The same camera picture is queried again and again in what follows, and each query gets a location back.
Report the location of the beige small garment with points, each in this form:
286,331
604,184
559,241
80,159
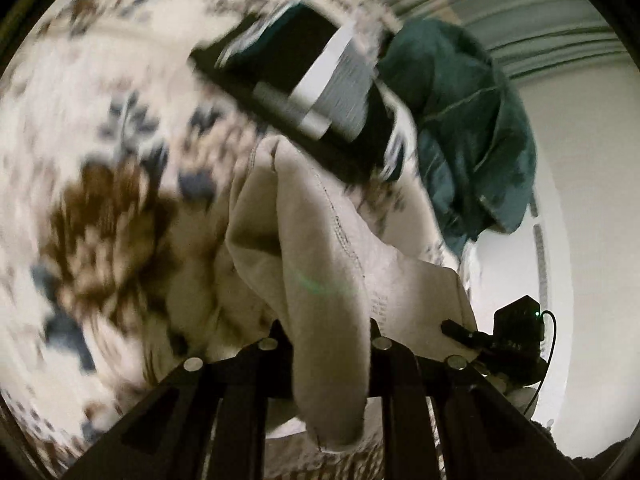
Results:
320,260

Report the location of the floral patterned blanket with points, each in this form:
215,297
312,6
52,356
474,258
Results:
75,110

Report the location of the dark teal garment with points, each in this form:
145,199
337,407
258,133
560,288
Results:
465,125

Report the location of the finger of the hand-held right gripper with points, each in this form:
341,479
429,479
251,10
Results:
462,332

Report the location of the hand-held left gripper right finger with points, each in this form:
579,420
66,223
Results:
400,380

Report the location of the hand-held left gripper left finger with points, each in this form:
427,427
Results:
260,375

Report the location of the dark fuzzy cloth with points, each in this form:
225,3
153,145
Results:
585,455

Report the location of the black white striped garment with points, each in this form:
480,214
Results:
295,55

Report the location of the grey striped cloth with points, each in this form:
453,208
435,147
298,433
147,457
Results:
525,10

